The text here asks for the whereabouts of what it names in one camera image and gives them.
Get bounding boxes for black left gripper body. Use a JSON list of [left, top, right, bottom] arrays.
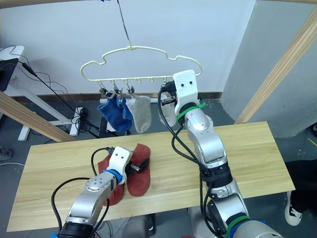
[[125, 160, 141, 177]]

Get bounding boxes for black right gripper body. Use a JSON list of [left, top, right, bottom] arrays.
[[165, 80, 178, 107]]

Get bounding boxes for grey sock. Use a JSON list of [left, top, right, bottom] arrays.
[[125, 95, 152, 134], [158, 103, 177, 127]]

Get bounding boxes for cream plastic clip hanger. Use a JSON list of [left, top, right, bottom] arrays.
[[79, 45, 203, 86]]

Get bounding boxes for metal hanging rod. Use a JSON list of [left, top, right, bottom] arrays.
[[115, 0, 131, 48]]

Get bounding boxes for blue sock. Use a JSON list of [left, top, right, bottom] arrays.
[[116, 95, 133, 126], [97, 93, 126, 133]]

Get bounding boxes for grey rounded shape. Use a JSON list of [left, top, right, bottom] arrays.
[[108, 213, 157, 238]]

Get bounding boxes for white power strip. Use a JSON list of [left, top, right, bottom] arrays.
[[69, 106, 83, 136]]

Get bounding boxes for white desk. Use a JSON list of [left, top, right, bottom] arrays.
[[0, 45, 75, 142]]

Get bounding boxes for white sneaker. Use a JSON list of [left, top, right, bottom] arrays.
[[284, 190, 304, 227]]

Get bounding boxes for black monitor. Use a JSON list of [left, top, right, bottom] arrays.
[[0, 58, 19, 93]]

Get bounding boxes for black trouser leg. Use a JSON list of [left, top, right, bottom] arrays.
[[284, 160, 317, 214]]

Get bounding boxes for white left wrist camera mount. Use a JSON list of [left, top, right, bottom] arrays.
[[108, 146, 134, 185]]

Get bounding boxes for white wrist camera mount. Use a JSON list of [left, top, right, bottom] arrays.
[[108, 146, 134, 185], [172, 69, 201, 115]]

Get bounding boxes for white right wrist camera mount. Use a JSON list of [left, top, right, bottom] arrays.
[[172, 69, 201, 115]]

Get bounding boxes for green cable tie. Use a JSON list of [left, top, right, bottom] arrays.
[[175, 102, 207, 122]]

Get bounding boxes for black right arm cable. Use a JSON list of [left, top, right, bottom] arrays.
[[158, 88, 216, 236]]

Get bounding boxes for short wooden frame beam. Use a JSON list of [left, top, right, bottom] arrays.
[[0, 91, 78, 143]]

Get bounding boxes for long wooden frame beam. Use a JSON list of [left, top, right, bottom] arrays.
[[234, 4, 317, 124]]

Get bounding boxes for black desk cables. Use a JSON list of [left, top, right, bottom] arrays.
[[0, 44, 69, 96]]

